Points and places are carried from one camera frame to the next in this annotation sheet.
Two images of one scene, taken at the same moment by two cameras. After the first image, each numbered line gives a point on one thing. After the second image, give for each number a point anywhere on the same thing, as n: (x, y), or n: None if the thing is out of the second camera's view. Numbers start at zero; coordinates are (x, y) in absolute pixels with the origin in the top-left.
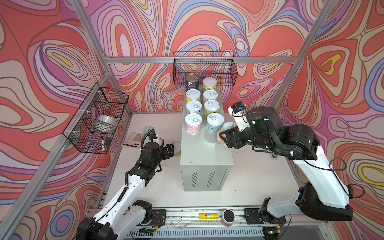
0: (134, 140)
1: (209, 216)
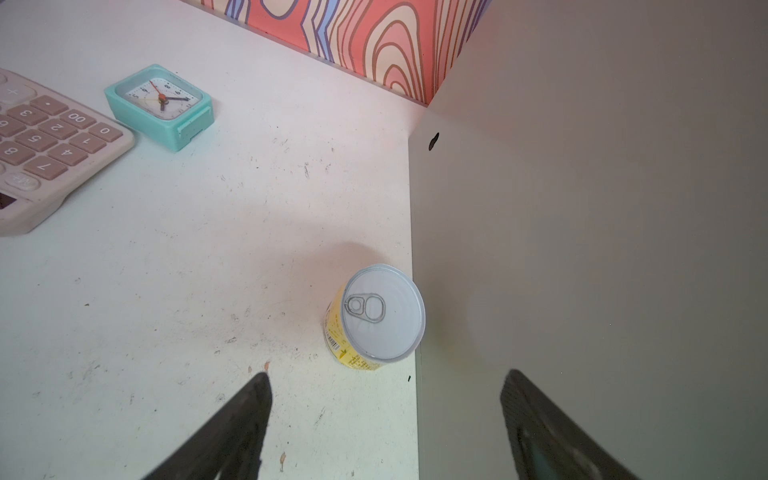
0: (48, 143)
1: None
